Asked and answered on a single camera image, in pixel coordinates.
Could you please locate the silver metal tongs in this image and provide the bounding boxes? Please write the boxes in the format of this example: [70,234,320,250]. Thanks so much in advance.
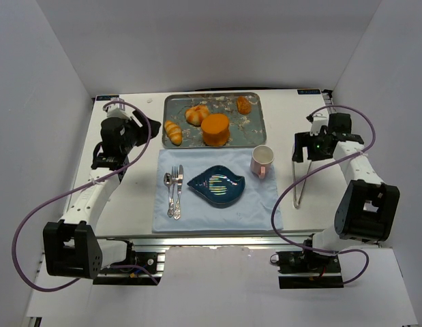
[292,161,312,210]

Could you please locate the orange cylindrical cake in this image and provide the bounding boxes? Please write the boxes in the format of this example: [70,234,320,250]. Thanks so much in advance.
[200,114,230,146]

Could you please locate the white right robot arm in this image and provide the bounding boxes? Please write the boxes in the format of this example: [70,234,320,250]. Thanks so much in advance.
[292,113,400,256]

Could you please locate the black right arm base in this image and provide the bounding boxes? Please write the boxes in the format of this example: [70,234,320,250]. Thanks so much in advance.
[269,249,344,290]

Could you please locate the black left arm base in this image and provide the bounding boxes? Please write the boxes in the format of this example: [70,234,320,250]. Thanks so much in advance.
[93,240,161,286]

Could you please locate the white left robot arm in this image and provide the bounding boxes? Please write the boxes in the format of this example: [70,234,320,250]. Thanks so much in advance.
[43,112,161,279]

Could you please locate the striped long bread roll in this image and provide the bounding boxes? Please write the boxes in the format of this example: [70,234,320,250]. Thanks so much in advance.
[164,120,183,146]

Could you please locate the round knotted bread bun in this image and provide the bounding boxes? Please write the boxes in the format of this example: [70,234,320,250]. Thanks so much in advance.
[185,105,210,126]

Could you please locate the pink ceramic mug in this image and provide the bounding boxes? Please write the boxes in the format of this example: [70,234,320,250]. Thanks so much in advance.
[250,145,274,179]

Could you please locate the floral metal tray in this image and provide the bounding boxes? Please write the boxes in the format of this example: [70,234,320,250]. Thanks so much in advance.
[162,91,267,149]

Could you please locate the silver spoon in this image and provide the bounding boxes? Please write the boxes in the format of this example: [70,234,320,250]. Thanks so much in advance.
[164,172,173,217]

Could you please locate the silver fork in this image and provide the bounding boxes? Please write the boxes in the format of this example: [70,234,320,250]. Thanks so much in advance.
[170,166,179,217]

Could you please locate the light blue cloth placemat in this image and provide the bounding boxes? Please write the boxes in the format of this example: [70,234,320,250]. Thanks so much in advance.
[152,148,283,233]

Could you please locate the small brown pastry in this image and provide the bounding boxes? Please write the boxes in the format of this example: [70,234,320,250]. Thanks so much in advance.
[237,96,252,115]

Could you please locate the dark blue leaf plate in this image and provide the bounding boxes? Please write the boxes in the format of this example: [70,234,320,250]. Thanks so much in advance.
[187,165,245,208]

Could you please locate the silver table knife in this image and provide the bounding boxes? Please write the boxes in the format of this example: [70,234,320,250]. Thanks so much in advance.
[174,165,183,220]

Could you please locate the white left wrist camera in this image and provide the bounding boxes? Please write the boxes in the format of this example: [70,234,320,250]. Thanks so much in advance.
[102,97,132,121]

